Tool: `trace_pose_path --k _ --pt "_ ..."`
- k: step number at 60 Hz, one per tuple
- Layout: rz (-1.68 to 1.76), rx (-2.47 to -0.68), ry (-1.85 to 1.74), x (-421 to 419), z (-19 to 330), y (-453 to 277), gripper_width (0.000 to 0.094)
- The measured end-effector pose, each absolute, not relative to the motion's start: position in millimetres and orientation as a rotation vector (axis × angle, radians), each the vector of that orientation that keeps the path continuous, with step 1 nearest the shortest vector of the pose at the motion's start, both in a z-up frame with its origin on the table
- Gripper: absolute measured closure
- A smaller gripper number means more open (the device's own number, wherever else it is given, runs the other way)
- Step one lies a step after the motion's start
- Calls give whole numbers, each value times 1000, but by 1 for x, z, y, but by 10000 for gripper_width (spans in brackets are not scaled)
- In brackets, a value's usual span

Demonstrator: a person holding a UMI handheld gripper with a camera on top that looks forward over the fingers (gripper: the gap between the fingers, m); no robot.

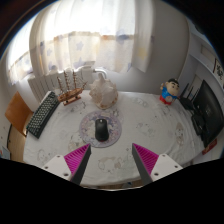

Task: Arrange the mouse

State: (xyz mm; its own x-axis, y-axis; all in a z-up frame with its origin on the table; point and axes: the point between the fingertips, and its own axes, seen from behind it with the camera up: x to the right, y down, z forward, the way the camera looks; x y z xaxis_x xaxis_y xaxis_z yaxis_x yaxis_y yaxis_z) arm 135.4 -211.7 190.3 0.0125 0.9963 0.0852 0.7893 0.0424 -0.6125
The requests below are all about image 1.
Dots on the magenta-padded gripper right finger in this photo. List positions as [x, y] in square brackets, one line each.
[163, 165]

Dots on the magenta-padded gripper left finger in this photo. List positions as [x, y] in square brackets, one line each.
[60, 165]

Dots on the black computer mouse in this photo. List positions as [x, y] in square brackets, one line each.
[101, 130]

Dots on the round purple printed mouse pad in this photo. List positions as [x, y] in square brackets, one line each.
[115, 128]

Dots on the white cartoon-print tablecloth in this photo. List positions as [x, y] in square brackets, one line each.
[146, 130]

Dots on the red paper packet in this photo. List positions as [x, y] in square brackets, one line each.
[209, 147]

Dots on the black keyboard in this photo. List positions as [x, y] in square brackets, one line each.
[42, 115]

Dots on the black box device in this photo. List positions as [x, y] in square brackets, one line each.
[197, 124]

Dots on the black router with antennas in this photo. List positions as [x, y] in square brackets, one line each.
[187, 103]

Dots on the wooden chair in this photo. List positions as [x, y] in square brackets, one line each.
[18, 113]

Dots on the wooden model sailing ship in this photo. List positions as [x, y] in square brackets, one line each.
[70, 96]

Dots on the black monitor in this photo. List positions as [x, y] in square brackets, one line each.
[211, 113]

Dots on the cartoon boy figurine clock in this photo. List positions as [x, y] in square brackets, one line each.
[169, 93]

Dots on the white radiator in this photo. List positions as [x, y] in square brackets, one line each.
[41, 85]

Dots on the large white conch shell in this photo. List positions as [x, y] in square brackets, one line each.
[103, 93]

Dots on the white star-print curtain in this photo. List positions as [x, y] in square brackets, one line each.
[93, 33]

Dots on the white wall shelf unit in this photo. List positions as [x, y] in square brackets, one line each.
[206, 60]

